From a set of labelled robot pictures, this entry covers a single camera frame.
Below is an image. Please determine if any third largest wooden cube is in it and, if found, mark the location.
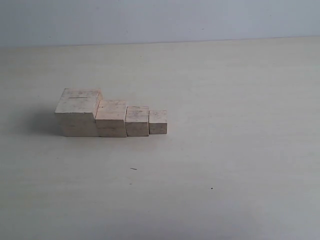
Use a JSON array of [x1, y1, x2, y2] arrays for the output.
[[125, 106, 149, 137]]

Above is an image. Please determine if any second largest wooden cube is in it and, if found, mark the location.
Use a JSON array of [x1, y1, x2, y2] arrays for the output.
[[95, 100, 127, 138]]

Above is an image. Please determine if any smallest wooden cube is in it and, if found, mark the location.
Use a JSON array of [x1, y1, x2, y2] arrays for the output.
[[148, 110, 168, 135]]

